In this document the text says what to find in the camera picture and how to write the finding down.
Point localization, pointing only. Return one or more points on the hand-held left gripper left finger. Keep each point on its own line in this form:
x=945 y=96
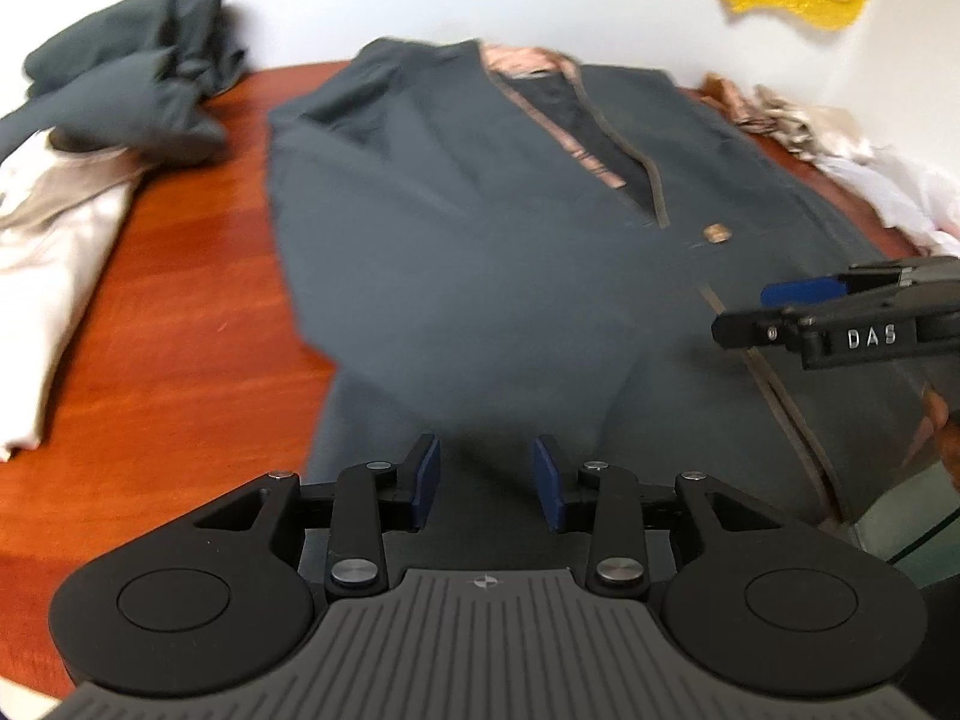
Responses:
x=427 y=480

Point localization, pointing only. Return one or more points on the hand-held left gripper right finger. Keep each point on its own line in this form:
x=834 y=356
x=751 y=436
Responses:
x=546 y=484

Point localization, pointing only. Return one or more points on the brown patterned scarf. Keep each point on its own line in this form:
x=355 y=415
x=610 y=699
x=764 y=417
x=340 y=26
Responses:
x=731 y=101

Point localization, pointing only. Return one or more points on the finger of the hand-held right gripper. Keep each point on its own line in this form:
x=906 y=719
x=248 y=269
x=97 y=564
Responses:
x=750 y=330
x=802 y=291

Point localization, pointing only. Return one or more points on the dark green crumpled garment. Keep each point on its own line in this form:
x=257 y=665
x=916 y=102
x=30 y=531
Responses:
x=135 y=82

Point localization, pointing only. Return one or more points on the beige satin cloth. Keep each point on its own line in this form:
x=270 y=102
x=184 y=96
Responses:
x=52 y=277
x=810 y=124

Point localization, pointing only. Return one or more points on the dark green jacket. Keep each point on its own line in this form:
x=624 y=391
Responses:
x=465 y=240

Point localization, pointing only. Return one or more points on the pile of light fabrics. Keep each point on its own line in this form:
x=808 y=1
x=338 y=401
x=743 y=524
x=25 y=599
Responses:
x=900 y=187

